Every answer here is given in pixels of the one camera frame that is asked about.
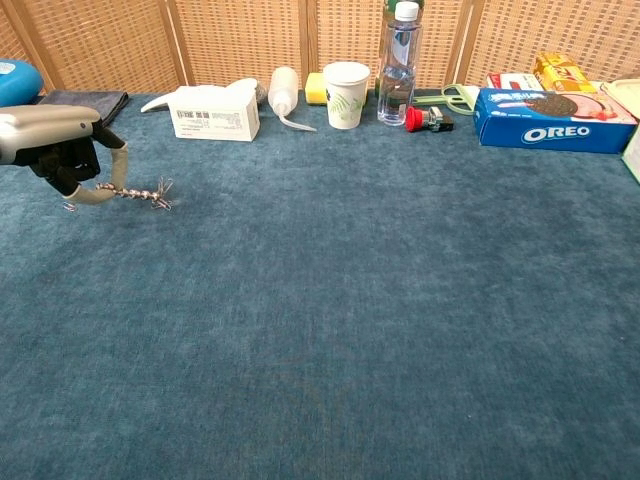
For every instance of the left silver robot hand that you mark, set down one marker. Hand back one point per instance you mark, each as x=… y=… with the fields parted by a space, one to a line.
x=45 y=130

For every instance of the silver magnetic bead stick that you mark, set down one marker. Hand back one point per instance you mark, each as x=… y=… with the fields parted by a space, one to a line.
x=131 y=192

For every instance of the blue detergent bottle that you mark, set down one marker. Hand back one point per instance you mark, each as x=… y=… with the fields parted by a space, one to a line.
x=17 y=82

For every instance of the dark grey cloth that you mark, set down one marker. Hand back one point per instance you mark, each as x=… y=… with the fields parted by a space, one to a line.
x=100 y=100

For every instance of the white cardboard box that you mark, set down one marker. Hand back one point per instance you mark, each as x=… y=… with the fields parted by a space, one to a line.
x=215 y=115

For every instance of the wicker folding screen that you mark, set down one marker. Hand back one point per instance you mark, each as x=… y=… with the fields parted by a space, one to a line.
x=240 y=40

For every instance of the clear squeeze wash bottle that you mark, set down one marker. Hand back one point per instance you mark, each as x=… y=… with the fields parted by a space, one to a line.
x=282 y=90

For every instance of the yellow sponge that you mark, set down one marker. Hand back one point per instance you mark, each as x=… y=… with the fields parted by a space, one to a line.
x=315 y=90

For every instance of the white paper cup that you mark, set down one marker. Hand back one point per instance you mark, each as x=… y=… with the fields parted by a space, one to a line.
x=345 y=100

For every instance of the blue carpet table cover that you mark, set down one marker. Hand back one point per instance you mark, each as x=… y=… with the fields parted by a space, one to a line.
x=300 y=325

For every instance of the clear water bottle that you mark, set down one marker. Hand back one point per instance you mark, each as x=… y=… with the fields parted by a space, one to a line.
x=397 y=75

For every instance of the green tea bottle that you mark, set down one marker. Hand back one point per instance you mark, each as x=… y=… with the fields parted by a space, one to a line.
x=389 y=6

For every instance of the red emergency push button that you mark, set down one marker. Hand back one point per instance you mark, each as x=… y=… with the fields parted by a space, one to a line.
x=415 y=119

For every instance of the light green hand brush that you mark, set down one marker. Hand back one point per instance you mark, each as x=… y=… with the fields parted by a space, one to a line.
x=452 y=97

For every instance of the red white blue box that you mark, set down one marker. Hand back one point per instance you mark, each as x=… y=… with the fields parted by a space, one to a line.
x=510 y=81

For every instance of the blue Oreo cookie box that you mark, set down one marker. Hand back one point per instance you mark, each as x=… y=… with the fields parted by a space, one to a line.
x=550 y=135

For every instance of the yellow snack box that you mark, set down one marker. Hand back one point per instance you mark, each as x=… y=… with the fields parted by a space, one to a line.
x=562 y=72

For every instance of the beige lidded food container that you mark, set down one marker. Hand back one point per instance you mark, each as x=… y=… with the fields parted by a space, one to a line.
x=625 y=92

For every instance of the green tissue box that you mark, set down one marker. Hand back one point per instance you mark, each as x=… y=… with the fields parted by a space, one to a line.
x=634 y=160

